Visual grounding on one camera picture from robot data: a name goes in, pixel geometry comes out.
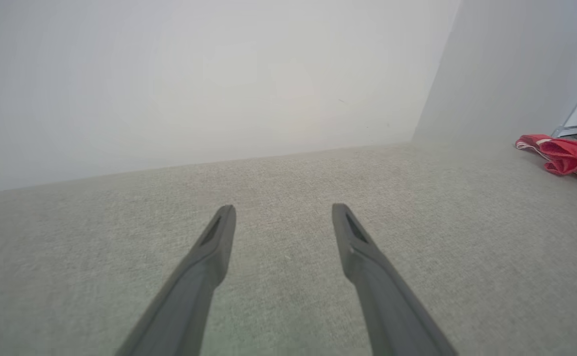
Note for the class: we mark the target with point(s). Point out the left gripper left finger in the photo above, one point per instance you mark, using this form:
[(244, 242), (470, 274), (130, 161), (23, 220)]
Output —
[(189, 296)]

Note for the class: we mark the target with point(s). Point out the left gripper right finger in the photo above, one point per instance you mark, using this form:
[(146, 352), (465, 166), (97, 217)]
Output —
[(382, 296)]

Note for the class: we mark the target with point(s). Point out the red and white basketball jersey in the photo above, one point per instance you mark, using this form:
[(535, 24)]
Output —
[(573, 155)]

